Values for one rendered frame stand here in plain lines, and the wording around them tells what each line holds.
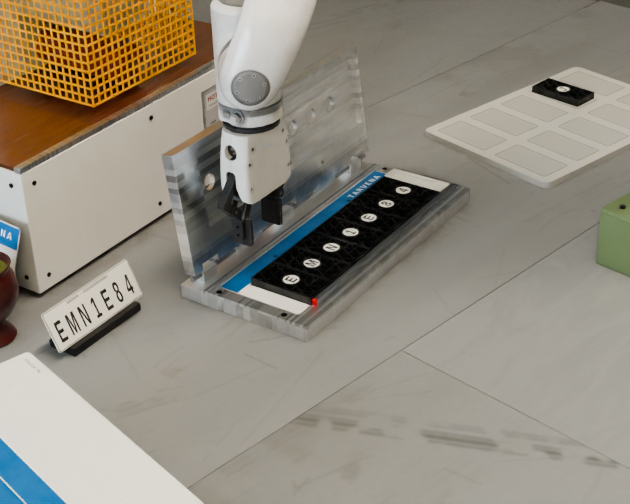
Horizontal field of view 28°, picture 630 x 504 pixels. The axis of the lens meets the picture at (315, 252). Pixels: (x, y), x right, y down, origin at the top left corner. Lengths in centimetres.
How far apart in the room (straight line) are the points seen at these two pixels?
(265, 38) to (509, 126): 76
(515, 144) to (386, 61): 44
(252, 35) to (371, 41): 107
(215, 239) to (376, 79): 75
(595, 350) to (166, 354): 54
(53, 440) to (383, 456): 36
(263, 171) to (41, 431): 49
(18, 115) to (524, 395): 80
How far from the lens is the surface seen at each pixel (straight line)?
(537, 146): 208
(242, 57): 148
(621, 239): 175
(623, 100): 227
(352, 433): 146
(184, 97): 188
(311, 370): 156
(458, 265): 176
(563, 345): 161
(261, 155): 162
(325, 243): 175
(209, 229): 168
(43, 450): 133
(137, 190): 184
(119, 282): 168
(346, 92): 193
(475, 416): 149
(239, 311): 165
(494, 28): 260
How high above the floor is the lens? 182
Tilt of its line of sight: 31 degrees down
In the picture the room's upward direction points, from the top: 2 degrees counter-clockwise
